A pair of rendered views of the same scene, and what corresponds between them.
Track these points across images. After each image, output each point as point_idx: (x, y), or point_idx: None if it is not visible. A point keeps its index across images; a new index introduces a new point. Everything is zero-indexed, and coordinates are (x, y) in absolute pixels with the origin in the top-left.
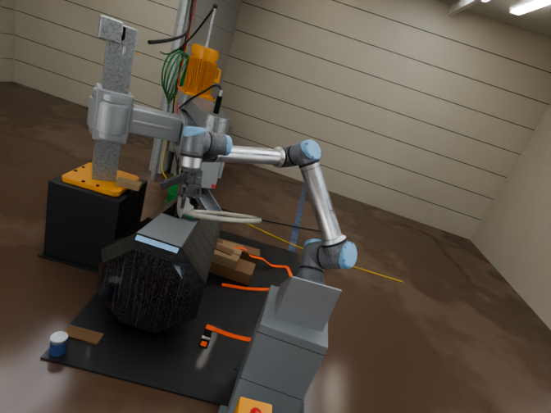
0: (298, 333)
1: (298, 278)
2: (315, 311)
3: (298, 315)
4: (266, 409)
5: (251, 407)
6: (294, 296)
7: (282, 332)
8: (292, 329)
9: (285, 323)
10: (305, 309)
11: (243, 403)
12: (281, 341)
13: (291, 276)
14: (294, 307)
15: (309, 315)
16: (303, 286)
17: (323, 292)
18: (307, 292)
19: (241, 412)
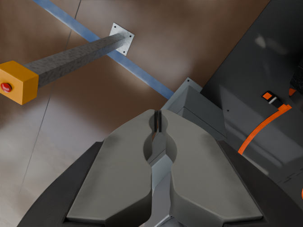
0: (155, 168)
1: (164, 218)
2: (157, 197)
3: (165, 182)
4: (16, 98)
5: (14, 87)
6: (167, 196)
7: (160, 157)
8: (161, 167)
9: (170, 166)
10: (161, 192)
11: (16, 82)
12: (161, 152)
13: (169, 215)
14: (167, 185)
15: (160, 190)
16: (161, 214)
17: (150, 223)
18: (159, 210)
19: (8, 76)
